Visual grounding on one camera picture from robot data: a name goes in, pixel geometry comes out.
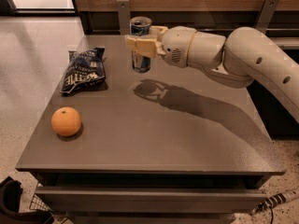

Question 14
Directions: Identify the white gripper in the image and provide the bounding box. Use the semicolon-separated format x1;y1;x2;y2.
125;25;196;68

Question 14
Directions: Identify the blue silver redbull can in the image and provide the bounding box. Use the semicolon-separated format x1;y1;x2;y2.
130;17;151;73

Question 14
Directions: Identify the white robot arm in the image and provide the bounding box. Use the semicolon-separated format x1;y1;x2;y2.
125;26;299;121

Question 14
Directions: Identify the blue chip bag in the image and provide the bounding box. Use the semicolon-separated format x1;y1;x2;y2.
61;47;106;95

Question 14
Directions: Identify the grey drawer cabinet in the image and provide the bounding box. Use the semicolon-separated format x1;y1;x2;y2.
17;35;284;224

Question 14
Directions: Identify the orange fruit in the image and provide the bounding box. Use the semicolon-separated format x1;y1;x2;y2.
51;107;81;136

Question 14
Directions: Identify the dark brown curved object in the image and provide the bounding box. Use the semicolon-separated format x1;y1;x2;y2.
0;176;54;224

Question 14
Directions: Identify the left metal bracket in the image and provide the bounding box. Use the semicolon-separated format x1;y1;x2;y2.
117;0;131;35

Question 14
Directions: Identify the metal bracket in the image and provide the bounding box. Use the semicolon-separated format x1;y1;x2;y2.
117;0;131;35
254;0;280;34

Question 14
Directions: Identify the right metal bracket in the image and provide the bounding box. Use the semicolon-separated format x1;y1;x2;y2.
254;0;280;34

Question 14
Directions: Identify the wire basket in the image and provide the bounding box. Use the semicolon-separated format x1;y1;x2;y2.
29;194;49;211

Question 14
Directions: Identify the striped white cable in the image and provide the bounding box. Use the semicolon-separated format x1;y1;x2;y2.
249;189;299;216

